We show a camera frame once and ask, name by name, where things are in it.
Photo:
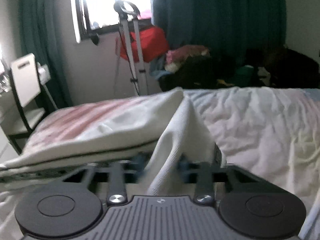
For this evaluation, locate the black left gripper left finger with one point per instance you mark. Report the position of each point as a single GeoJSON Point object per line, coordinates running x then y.
{"type": "Point", "coordinates": [75, 202]}

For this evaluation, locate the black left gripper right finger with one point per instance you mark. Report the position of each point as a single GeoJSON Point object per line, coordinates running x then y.
{"type": "Point", "coordinates": [246, 203]}

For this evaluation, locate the white sweatpants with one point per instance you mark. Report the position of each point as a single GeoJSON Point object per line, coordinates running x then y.
{"type": "Point", "coordinates": [167, 125]}

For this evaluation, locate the dark clothes pile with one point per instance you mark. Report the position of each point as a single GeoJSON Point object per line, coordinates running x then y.
{"type": "Point", "coordinates": [276, 68]}

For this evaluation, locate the pink bed sheet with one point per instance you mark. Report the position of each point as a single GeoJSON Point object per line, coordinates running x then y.
{"type": "Point", "coordinates": [273, 133]}

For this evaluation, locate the white black chair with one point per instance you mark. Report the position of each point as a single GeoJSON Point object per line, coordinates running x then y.
{"type": "Point", "coordinates": [28, 80]}

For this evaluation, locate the pink floral cloth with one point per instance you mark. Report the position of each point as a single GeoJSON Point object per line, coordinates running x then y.
{"type": "Point", "coordinates": [175, 58]}

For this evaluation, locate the dark teal left curtain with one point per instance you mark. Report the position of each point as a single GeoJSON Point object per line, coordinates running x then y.
{"type": "Point", "coordinates": [39, 35]}

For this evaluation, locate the dark teal curtain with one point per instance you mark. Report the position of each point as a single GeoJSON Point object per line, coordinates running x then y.
{"type": "Point", "coordinates": [39, 35]}
{"type": "Point", "coordinates": [229, 26]}

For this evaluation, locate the red bag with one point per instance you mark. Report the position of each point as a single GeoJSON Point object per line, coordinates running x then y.
{"type": "Point", "coordinates": [153, 42]}

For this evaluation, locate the dark teal right curtain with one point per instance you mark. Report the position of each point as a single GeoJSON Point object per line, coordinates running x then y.
{"type": "Point", "coordinates": [229, 26]}

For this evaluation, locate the silver tripod stand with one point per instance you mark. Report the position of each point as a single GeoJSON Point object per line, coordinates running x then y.
{"type": "Point", "coordinates": [129, 35]}

